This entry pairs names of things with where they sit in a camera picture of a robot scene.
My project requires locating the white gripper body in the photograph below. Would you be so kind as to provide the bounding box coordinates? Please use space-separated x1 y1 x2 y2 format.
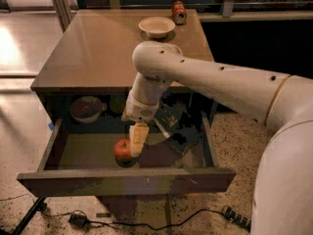
121 91 159 122

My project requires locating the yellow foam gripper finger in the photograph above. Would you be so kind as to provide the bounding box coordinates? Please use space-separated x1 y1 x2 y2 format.
129 122 149 158

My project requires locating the red apple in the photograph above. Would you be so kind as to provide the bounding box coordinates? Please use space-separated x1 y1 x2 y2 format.
113 139 132 162

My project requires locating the grey top drawer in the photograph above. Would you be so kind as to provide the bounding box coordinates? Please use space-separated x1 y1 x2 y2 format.
17 112 236 197

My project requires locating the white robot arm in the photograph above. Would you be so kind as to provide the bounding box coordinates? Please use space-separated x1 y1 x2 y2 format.
123 41 313 235

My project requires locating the dark bowl in drawer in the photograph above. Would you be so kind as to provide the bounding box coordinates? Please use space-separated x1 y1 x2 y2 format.
69 96 108 123

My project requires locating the grey cabinet counter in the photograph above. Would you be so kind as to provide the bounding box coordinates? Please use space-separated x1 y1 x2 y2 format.
30 8 224 126

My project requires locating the white bowl on counter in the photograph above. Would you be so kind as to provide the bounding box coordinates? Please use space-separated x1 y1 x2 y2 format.
139 17 175 39

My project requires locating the orange soda can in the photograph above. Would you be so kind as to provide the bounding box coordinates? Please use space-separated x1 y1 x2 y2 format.
171 0 187 24

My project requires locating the black power adapter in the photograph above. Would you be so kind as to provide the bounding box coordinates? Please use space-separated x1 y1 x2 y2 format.
68 212 87 228

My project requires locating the black metal floor bar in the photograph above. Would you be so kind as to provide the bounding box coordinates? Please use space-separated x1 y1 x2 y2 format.
11 197 45 235

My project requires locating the black power strip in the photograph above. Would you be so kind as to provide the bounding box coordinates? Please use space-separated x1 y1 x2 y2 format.
222 206 251 231

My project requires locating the black floor cable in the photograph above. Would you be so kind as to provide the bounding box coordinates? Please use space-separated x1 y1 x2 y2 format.
38 207 227 232

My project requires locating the metal window frame post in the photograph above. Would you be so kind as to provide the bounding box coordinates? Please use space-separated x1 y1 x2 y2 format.
52 0 72 32

